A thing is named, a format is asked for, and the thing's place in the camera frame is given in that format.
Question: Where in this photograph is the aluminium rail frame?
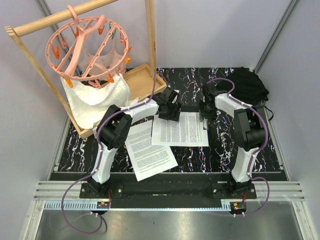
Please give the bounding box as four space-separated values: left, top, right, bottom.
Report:
24 171 318 240

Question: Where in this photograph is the black marble pattern mat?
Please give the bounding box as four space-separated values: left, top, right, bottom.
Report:
49 67 288 181

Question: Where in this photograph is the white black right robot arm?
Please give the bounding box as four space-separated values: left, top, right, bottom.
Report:
199 82 269 199

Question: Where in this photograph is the pink round clip hanger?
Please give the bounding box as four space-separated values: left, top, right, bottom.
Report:
45 5 132 89

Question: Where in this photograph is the wooden drying rack frame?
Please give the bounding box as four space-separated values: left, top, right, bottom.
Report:
5 0 167 139

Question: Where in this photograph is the white towel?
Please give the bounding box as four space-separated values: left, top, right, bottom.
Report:
60 74 139 129

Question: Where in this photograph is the black cloth bundle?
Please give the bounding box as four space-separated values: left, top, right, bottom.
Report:
227 67 269 105

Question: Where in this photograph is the printed paper sheet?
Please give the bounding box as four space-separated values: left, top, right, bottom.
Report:
151 112 209 147
125 120 178 182

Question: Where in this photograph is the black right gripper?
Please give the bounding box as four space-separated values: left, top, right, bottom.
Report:
198 99 217 123

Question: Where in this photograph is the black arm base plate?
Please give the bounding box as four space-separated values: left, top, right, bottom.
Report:
79 172 257 200

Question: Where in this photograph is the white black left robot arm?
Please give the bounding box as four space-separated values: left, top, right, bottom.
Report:
87 86 182 198

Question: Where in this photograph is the sheer pink mesh garment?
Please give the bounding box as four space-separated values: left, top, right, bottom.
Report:
78 40 122 76

